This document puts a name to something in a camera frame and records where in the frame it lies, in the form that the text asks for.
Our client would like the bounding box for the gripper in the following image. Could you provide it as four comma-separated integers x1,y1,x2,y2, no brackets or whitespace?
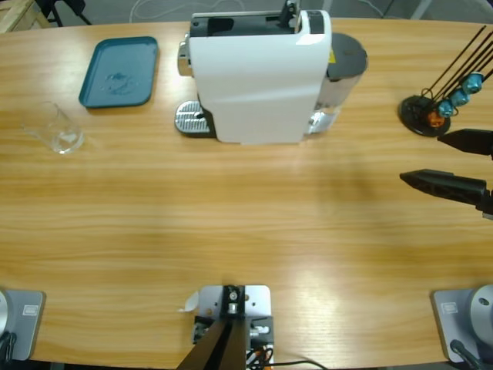
399,129,493,220

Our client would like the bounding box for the clear drinking glass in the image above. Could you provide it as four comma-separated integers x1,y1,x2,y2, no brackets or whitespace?
21,100,86,156

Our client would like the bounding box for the white capsule coffee machine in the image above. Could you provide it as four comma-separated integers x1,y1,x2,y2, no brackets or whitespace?
175,9,334,146

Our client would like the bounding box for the black coffee machine lever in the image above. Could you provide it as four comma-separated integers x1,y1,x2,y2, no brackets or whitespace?
277,0,300,30

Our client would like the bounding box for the black capsule holder with rods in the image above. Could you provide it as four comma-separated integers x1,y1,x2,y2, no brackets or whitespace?
398,25,493,138

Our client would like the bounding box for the white paper tab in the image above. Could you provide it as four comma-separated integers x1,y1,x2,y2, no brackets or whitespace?
176,291,200,313

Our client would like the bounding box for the teal plastic tray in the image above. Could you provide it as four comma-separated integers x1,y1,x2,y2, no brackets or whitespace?
78,35,160,109

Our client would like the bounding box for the black chair base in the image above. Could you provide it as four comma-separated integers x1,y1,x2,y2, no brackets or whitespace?
40,0,93,27

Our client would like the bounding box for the wooden crate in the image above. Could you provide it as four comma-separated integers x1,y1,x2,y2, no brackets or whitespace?
0,0,42,35

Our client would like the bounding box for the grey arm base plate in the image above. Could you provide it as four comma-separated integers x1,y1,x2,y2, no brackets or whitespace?
430,288,493,363
0,289,47,362

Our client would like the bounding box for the black arm base cable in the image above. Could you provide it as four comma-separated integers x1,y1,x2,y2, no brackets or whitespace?
0,331,17,362
449,338,485,370

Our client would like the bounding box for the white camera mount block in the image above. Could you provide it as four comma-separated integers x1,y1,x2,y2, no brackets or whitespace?
192,284,275,348

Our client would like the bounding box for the black mount cable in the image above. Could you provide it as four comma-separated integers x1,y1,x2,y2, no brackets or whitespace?
269,359,330,370

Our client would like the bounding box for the orange cable bundle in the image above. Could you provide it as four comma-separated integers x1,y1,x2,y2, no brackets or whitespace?
246,345,275,365

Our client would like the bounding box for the dark camera post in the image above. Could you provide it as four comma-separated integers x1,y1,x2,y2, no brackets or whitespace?
176,284,247,370

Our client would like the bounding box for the white floor cable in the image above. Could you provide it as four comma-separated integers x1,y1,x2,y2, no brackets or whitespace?
129,0,193,21

